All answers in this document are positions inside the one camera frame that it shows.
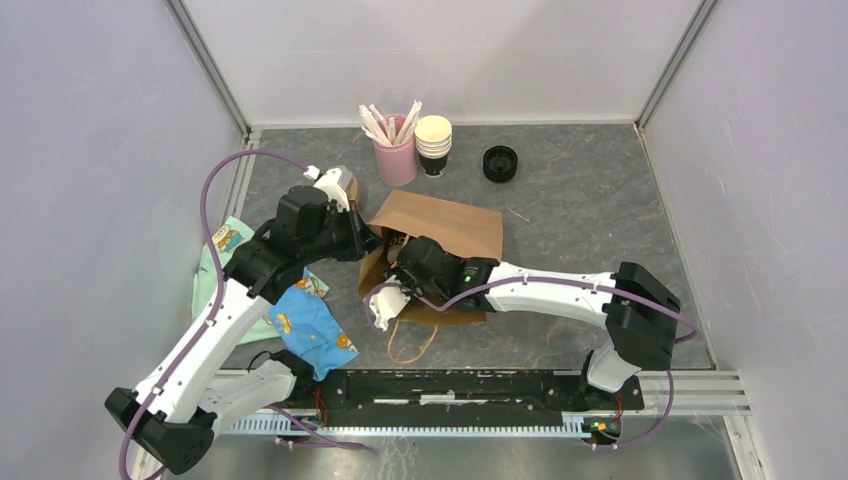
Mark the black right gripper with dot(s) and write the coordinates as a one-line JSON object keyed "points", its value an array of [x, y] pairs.
{"points": [[402, 273]]}

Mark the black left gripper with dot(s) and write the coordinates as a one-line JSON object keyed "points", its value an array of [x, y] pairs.
{"points": [[362, 241]]}

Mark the brown cardboard cup carriers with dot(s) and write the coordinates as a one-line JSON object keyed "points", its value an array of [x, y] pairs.
{"points": [[353, 191]]}

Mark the brown paper takeout bag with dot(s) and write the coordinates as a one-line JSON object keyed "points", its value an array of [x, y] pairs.
{"points": [[460, 229]]}

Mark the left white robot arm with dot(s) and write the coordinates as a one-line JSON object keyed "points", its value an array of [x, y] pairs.
{"points": [[171, 414]]}

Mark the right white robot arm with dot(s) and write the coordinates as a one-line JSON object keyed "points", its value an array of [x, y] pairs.
{"points": [[639, 314]]}

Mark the pink metal utensil cup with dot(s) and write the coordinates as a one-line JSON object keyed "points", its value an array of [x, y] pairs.
{"points": [[397, 165]]}

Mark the blue patterned cloth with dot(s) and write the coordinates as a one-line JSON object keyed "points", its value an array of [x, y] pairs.
{"points": [[309, 330]]}

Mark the wooden stirrers in wrappers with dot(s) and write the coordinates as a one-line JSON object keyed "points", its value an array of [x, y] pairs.
{"points": [[385, 131]]}

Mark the stack of black lids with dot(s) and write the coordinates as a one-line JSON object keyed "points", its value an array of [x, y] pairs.
{"points": [[500, 164]]}

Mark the stack of paper cups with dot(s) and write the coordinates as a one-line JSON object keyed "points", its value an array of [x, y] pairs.
{"points": [[433, 139]]}

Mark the green patterned cloth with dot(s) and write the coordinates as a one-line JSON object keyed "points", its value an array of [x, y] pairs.
{"points": [[231, 234]]}

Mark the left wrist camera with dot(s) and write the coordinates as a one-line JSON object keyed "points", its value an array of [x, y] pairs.
{"points": [[335, 183]]}

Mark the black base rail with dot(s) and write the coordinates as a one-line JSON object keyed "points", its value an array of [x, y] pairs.
{"points": [[456, 398]]}

